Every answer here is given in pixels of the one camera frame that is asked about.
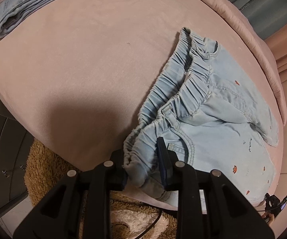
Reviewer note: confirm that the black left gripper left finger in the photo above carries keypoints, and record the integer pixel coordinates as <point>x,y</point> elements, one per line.
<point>78,206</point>

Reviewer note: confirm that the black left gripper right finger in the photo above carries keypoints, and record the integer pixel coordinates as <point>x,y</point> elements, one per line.
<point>209,205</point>

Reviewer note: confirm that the light blue strawberry denim pants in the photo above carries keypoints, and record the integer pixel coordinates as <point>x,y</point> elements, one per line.
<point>211,114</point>

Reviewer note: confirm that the grey drawer cabinet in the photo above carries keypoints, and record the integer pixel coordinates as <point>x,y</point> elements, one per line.
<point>15,142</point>

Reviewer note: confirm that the pink bed sheet mattress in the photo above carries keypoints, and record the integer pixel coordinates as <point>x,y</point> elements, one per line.
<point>75,72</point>

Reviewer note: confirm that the pink quilted duvet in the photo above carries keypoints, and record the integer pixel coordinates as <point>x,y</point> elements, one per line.
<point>240,24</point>

